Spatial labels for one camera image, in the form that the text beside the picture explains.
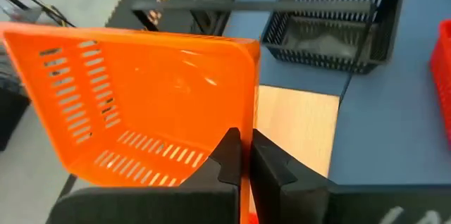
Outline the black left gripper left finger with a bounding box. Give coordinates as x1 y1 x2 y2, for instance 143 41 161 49
45 127 244 224

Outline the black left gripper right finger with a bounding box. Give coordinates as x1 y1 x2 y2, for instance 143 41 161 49
249 129 451 224

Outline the orange slotted plastic basket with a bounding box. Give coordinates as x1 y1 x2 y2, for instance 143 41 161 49
0 21 261 224

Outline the light wooden board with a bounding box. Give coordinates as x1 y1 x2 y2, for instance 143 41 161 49
254 85 341 179

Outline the blue table mat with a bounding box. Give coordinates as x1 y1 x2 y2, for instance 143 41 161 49
223 0 451 186

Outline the red slotted plastic basket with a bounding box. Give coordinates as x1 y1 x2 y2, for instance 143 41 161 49
428 19 451 151

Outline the black floor case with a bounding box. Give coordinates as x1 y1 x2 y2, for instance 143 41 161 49
0 51 32 151

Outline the thin black cable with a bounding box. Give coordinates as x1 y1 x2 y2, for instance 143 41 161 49
0 0 75 28

